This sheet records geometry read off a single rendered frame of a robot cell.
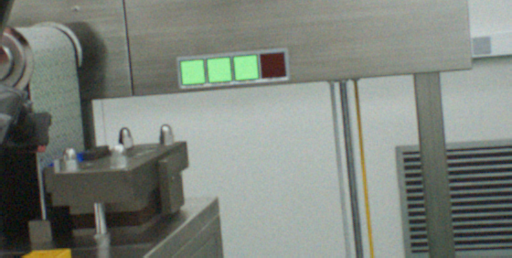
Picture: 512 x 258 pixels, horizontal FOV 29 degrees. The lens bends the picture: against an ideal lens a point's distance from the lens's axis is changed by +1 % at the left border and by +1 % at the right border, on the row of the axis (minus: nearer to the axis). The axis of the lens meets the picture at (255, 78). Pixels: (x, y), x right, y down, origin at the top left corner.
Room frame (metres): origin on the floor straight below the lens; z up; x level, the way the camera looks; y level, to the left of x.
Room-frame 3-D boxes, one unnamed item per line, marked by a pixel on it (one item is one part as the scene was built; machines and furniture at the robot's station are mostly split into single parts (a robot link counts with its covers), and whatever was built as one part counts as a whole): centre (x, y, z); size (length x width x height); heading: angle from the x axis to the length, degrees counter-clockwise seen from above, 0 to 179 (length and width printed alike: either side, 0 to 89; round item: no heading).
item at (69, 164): (1.85, 0.37, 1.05); 0.04 x 0.04 x 0.04
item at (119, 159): (1.84, 0.27, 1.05); 0.04 x 0.04 x 0.04
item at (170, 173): (2.00, 0.19, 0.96); 0.10 x 0.03 x 0.11; 169
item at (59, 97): (1.99, 0.41, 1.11); 0.23 x 0.01 x 0.18; 169
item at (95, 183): (2.00, 0.29, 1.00); 0.40 x 0.16 x 0.06; 169
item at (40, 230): (1.99, 0.41, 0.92); 0.28 x 0.04 x 0.04; 169
